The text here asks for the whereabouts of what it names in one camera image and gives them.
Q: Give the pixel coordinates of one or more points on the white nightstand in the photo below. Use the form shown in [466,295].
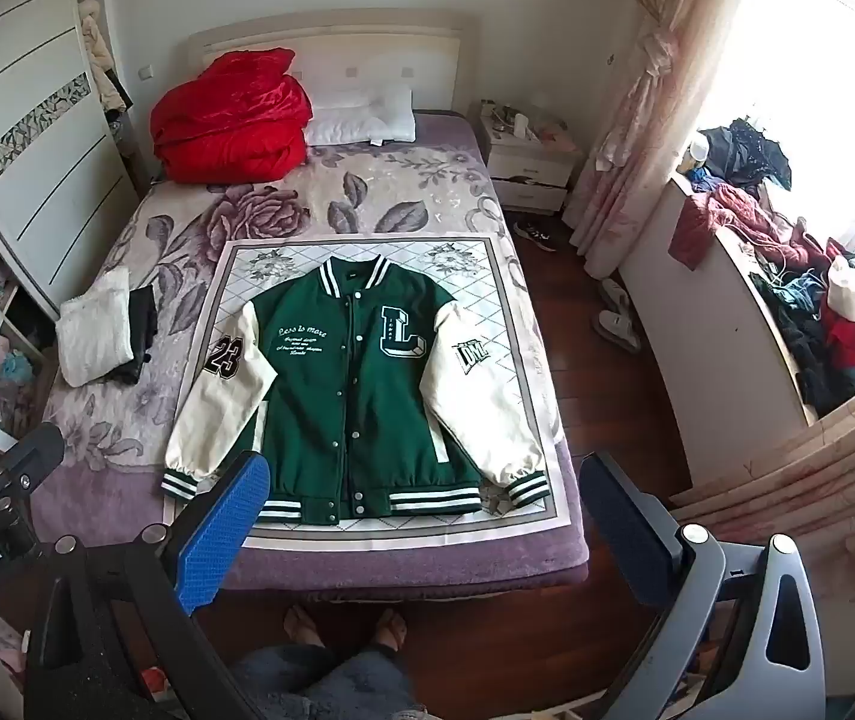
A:
[528,165]

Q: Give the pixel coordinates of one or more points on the red quilt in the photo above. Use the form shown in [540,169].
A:
[232,120]

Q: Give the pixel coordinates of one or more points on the white pillow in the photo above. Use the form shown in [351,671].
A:
[363,116]

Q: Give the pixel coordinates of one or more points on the white cup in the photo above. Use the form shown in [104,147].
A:
[521,125]

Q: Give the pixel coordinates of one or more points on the cream bed headboard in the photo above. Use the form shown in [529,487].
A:
[367,52]

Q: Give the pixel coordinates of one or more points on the white window bench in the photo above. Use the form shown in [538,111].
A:
[690,330]

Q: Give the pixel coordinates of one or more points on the green and cream varsity jacket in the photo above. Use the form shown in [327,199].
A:
[352,405]

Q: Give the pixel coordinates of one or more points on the white sliding-door wardrobe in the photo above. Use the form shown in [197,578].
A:
[30,127]

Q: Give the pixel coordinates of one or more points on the white folded garment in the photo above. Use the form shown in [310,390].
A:
[97,330]

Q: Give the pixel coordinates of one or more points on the black sneaker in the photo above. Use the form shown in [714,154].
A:
[536,236]

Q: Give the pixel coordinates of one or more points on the person's blue jeans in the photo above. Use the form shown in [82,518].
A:
[330,686]

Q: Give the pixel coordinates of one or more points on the person's foot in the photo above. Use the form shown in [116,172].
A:
[303,626]
[390,630]

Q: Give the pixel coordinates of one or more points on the pink floral curtain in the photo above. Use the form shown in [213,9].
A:
[645,90]
[810,480]

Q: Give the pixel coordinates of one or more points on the person's right foot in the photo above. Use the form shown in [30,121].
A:
[390,630]

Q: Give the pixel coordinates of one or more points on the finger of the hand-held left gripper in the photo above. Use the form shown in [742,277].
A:
[30,457]

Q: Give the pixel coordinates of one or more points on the white slipper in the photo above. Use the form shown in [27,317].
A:
[618,331]
[615,294]

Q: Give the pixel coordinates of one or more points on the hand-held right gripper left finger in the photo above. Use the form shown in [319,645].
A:
[221,532]

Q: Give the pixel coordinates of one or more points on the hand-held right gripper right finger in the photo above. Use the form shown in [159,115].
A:
[622,532]

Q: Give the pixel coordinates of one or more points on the person's left foot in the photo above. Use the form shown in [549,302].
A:
[303,626]

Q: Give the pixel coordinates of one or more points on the pile of assorted clothes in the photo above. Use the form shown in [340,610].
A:
[810,300]

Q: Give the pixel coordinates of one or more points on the black folded garment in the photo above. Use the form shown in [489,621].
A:
[141,330]

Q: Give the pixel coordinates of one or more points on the cream hanging garment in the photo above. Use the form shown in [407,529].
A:
[101,52]

